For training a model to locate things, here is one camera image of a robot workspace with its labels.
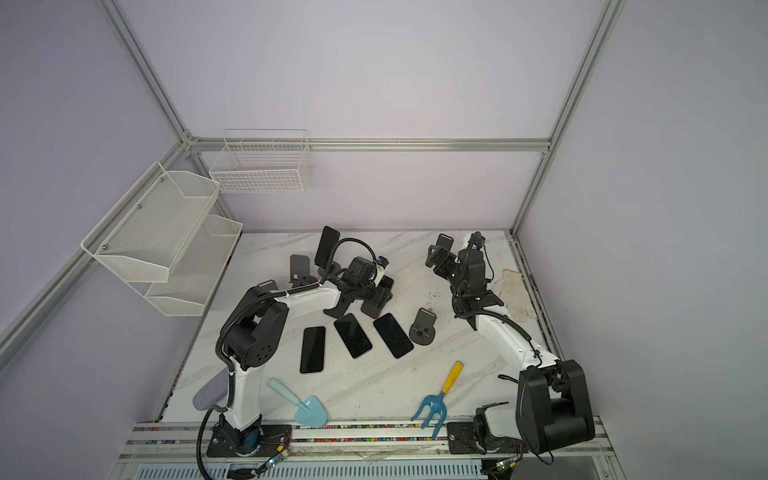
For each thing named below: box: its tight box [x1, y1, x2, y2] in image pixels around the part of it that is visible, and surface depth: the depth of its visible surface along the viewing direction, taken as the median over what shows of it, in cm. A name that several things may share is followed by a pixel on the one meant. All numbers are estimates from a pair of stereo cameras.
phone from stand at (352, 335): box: [334, 313, 373, 358], surface depth 95 cm
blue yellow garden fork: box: [411, 360, 464, 440], surface depth 81 cm
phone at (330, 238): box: [314, 226, 341, 269], surface depth 103 cm
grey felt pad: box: [192, 367, 228, 411], surface depth 80 cm
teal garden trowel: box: [268, 378, 328, 429], surface depth 80 cm
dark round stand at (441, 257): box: [425, 233, 457, 273], surface depth 78 cm
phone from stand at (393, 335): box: [373, 313, 414, 359], surface depth 93 cm
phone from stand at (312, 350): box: [299, 326, 326, 374], surface depth 89 cm
